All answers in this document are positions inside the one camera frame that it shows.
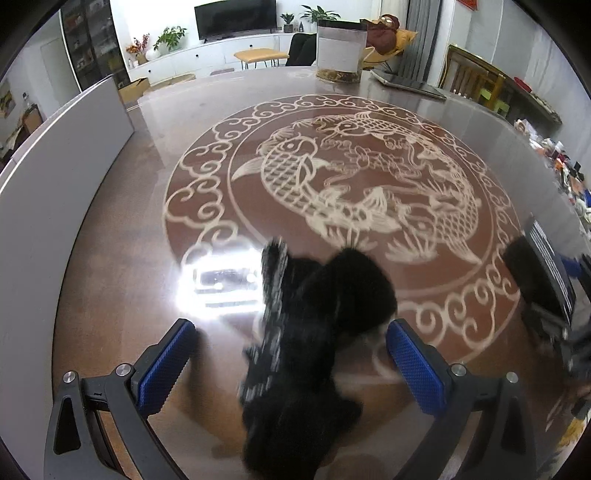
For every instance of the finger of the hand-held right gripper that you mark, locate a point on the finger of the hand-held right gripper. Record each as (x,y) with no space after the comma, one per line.
(577,266)

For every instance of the dark wooden side cabinet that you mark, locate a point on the dark wooden side cabinet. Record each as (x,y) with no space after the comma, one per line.
(531,99)

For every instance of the white television cabinet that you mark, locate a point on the white television cabinet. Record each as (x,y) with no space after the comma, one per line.
(207,53)

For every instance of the beige round pet bed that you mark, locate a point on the beige round pet bed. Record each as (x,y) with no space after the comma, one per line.
(173,81)

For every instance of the large white cardboard box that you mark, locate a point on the large white cardboard box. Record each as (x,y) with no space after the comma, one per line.
(51,194)

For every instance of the brown cardboard box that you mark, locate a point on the brown cardboard box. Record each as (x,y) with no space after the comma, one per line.
(134,90)

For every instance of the clear jar with black lid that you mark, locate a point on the clear jar with black lid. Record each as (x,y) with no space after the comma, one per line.
(340,50)

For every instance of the brown patterned glass desktop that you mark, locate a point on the brown patterned glass desktop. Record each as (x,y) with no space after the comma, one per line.
(138,230)

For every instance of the grey curtain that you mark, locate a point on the grey curtain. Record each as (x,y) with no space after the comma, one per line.
(422,37)

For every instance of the vase with red flowers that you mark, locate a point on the vase with red flowers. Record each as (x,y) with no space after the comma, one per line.
(137,48)

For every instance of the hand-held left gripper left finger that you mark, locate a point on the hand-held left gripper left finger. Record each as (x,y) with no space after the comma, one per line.
(166,364)

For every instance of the black flat television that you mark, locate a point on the black flat television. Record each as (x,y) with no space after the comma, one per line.
(235,18)

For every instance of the bushy green potted plant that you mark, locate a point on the bushy green potted plant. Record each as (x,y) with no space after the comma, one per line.
(170,40)

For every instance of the leafy potted plant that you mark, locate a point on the leafy potted plant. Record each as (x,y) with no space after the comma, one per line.
(318,13)

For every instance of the pile of assorted small goods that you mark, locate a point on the pile of assorted small goods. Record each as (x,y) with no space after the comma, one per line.
(563,170)

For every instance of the black fluffy hair clip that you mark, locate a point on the black fluffy hair clip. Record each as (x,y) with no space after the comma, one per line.
(314,300)

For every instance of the wooden slatted chair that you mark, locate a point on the wooden slatted chair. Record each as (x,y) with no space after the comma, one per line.
(471,78)

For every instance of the dining table with chairs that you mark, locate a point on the dining table with chairs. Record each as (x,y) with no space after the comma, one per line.
(23,134)

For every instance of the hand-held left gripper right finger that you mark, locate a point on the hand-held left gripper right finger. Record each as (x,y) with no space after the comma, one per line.
(413,364)

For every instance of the framed wall picture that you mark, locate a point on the framed wall picture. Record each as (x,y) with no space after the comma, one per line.
(5,97)

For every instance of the yellow lounge chair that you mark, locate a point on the yellow lounge chair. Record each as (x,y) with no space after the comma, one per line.
(406,39)

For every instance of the small wooden side table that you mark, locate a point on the small wooden side table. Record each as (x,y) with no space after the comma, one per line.
(261,54)

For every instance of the dark glass display cabinet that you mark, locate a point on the dark glass display cabinet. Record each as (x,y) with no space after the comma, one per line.
(94,41)

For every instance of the purple stool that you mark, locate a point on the purple stool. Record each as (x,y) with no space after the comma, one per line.
(222,71)

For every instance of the small dark potted plant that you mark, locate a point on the small dark potted plant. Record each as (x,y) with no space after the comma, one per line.
(287,22)

